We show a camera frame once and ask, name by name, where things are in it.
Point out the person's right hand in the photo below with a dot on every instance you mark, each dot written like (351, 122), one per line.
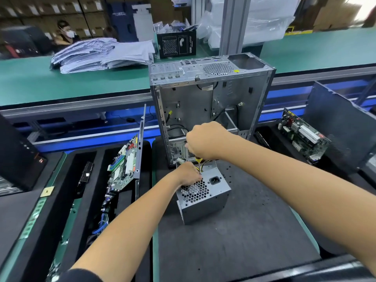
(210, 141)

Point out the person's left hand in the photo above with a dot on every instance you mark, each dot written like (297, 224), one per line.
(187, 173)

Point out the silver power supply unit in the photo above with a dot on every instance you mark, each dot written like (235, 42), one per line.
(203, 193)

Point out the person's right forearm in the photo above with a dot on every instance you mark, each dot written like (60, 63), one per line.
(305, 191)

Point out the person's left forearm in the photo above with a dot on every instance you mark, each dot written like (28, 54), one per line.
(129, 232)

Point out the silver metal computer case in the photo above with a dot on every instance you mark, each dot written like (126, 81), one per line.
(211, 97)

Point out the person's black clothing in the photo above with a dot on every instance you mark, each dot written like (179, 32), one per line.
(79, 276)

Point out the dark grey case side panel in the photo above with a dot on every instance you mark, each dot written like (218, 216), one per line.
(141, 144)

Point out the green motherboard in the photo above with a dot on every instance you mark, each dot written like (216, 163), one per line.
(123, 164)

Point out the black foam tray with recess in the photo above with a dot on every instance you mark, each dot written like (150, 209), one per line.
(276, 144)

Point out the black foam work mat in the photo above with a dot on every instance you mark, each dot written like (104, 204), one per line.
(258, 232)
(15, 232)

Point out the green board with white parts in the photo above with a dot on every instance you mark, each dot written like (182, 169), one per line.
(304, 135)

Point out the small black rectangular component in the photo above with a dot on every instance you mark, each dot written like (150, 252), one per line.
(86, 172)

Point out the black cardboard box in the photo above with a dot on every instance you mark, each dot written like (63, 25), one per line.
(176, 44)

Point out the black foam tray with slots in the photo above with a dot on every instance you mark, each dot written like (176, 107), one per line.
(82, 232)

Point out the clear plastic bag pile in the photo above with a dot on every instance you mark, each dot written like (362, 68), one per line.
(252, 17)

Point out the large black metal panel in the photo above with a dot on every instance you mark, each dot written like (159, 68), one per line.
(346, 123)

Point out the stack of grey paper sheets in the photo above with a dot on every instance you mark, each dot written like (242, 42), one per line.
(100, 54)

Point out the small beige square chip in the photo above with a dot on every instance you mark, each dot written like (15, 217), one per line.
(47, 191)

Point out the long green memory strip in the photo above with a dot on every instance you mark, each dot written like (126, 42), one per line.
(64, 243)
(32, 223)

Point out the green conveyor belt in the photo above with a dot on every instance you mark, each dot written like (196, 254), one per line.
(59, 79)

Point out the black rectangular device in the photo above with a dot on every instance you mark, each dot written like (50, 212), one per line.
(20, 155)

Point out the stack of brown cardboard boxes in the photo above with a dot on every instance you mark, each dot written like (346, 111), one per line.
(59, 11)

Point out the grey metal conveyor rail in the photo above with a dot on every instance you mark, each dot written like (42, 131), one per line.
(88, 105)

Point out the grey metal post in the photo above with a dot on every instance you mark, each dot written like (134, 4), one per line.
(235, 23)

